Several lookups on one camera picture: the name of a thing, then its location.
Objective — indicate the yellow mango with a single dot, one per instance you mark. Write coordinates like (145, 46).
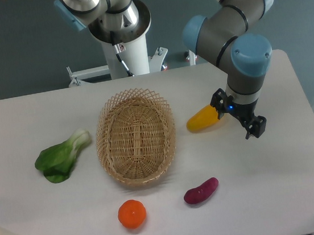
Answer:
(206, 119)

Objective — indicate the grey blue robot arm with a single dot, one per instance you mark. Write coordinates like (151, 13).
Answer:
(222, 40)

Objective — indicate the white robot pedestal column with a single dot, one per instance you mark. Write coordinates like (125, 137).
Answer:
(123, 35)

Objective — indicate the white metal base frame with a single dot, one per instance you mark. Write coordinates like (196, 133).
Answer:
(91, 73)

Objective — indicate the green bok choy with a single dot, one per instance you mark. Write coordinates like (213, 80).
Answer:
(57, 162)

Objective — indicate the purple sweet potato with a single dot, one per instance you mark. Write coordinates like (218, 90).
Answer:
(201, 193)

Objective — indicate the woven wicker basket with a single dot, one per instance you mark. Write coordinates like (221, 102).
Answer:
(136, 136)

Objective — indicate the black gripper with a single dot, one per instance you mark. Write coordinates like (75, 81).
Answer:
(254, 125)

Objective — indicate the orange tangerine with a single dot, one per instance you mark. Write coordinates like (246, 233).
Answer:
(132, 214)

